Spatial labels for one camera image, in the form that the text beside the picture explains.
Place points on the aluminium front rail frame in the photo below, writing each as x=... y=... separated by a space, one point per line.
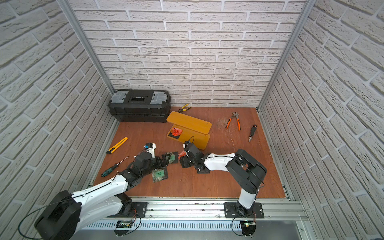
x=196 y=209

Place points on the green tea bag right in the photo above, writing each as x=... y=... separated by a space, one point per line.
x=203 y=171

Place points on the black orange screwdriver handle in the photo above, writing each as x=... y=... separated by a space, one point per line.
x=252 y=132

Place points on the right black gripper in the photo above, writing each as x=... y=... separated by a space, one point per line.
x=184 y=162

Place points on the right green circuit board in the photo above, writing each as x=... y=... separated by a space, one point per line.
x=248 y=225

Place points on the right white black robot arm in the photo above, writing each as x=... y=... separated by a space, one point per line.
x=245 y=169

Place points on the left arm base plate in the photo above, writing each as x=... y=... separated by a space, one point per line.
x=138 y=209

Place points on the green tea bag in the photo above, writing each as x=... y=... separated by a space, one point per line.
x=173 y=157
x=160 y=174
x=203 y=171

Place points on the black plastic toolbox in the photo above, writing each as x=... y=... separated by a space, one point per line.
x=152 y=106

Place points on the yellow two-tier wooden shelf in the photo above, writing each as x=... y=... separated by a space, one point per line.
x=194 y=130

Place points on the yellow utility knife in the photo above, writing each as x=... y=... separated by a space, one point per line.
x=116 y=146

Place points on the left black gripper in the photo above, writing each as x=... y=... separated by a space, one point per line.
x=157 y=162

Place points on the green handled screwdriver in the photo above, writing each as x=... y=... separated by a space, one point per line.
x=112 y=168

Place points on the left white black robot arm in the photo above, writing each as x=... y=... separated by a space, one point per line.
x=68 y=213

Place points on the green tea bag front left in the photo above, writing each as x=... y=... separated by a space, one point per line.
x=160 y=174

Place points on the yellow handled pliers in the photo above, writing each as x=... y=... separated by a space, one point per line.
x=184 y=108

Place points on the green tea bag centre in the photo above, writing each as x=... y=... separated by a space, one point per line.
x=173 y=157

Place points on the green circuit board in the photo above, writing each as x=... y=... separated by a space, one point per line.
x=248 y=225
x=124 y=225

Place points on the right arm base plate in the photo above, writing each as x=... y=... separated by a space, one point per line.
x=235 y=210

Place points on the left green circuit board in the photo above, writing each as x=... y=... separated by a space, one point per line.
x=124 y=225

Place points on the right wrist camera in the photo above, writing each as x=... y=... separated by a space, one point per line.
x=188 y=146

